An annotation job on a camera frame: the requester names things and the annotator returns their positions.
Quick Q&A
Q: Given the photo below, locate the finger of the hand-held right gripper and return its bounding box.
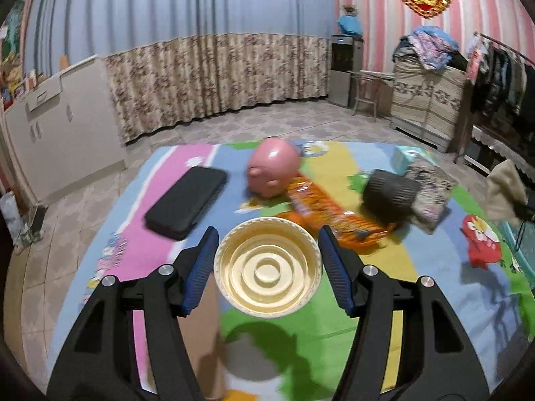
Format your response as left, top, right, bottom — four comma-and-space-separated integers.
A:
512, 202, 535, 223

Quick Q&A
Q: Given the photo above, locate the clothes rack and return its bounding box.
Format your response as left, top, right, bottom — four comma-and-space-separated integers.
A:
453, 31, 535, 164

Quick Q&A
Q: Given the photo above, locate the light blue plastic basket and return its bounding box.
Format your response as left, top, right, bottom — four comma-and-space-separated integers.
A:
499, 219, 535, 290

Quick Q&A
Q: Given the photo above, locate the dark cabinet with lace cloth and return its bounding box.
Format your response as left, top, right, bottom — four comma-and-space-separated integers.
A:
463, 113, 535, 177

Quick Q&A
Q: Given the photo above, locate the row of hanging clothes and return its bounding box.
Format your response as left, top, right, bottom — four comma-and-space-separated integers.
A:
465, 37, 535, 118

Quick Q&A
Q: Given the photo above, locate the orange bottle cap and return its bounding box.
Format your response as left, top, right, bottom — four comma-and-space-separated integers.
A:
213, 217, 323, 317

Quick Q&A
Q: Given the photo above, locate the orange snack packet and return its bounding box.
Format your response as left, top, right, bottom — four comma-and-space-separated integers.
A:
275, 175, 396, 252

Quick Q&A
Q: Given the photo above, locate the black smartphone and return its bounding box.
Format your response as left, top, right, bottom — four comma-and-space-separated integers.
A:
144, 166, 229, 241

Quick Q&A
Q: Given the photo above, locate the grey water dispenser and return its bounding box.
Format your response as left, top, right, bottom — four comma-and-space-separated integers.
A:
330, 33, 364, 109

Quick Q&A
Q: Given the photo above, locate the colourful cartoon printed mat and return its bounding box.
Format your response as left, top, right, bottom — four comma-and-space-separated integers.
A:
52, 140, 535, 401

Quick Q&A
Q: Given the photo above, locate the pile of clothes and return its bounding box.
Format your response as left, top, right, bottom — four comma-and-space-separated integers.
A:
392, 25, 469, 72

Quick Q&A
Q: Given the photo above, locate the light blue box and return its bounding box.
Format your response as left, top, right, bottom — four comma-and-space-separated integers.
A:
390, 146, 421, 176

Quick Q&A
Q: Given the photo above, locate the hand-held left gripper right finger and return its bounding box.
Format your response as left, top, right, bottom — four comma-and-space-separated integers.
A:
318, 225, 491, 401

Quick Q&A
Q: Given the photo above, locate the black ribbed pouch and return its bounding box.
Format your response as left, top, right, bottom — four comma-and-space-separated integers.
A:
361, 169, 421, 227

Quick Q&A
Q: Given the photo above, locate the white cabinet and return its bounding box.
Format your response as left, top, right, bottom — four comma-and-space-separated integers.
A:
0, 54, 128, 208

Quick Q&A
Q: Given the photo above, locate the colourful wall poster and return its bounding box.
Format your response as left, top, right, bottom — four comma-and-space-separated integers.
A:
0, 0, 26, 110

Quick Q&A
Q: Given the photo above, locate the black and white snack packet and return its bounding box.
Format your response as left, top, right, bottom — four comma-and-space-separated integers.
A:
405, 160, 459, 233

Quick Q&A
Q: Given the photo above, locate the blue and floral curtain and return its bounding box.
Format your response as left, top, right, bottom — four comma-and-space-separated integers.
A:
25, 0, 336, 143

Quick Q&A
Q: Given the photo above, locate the white plastic bag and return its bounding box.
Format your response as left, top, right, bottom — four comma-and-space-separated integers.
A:
0, 192, 22, 252

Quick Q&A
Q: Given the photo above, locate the cabinet with patterned cover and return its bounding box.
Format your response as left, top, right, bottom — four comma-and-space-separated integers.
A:
389, 56, 467, 153

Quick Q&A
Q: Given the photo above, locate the blue covered water bottle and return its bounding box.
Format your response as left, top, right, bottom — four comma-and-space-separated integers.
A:
337, 13, 364, 37

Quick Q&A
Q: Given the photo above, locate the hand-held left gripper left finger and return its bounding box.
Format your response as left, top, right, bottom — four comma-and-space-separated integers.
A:
48, 226, 220, 401

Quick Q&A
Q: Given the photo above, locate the pink piggy bank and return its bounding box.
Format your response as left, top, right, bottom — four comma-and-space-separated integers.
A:
246, 137, 302, 199

